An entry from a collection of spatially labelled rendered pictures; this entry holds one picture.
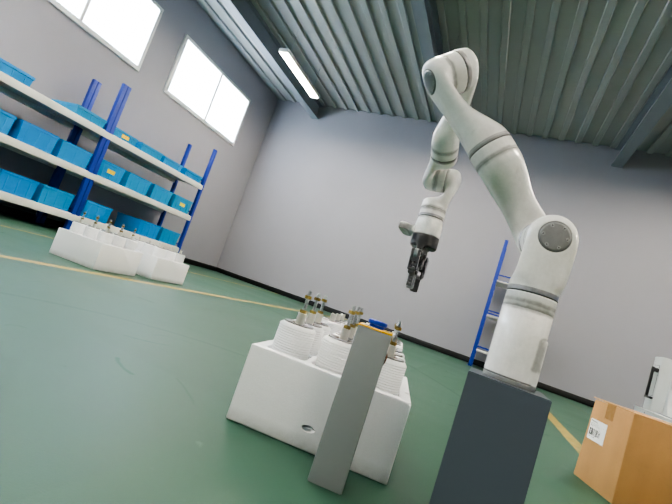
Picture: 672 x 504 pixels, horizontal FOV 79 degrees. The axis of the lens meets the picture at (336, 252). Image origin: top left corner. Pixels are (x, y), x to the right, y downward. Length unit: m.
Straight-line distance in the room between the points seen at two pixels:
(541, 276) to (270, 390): 0.63
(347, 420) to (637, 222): 7.13
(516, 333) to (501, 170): 0.32
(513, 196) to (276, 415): 0.70
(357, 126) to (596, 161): 4.22
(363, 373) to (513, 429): 0.28
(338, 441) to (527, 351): 0.39
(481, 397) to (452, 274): 6.48
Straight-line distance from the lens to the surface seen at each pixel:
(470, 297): 7.19
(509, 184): 0.91
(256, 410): 1.03
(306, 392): 0.99
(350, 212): 7.89
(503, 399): 0.81
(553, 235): 0.86
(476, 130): 0.92
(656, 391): 5.20
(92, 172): 5.77
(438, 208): 1.15
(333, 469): 0.88
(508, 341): 0.84
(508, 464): 0.83
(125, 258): 3.25
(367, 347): 0.82
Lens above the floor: 0.35
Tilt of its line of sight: 6 degrees up
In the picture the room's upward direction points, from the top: 19 degrees clockwise
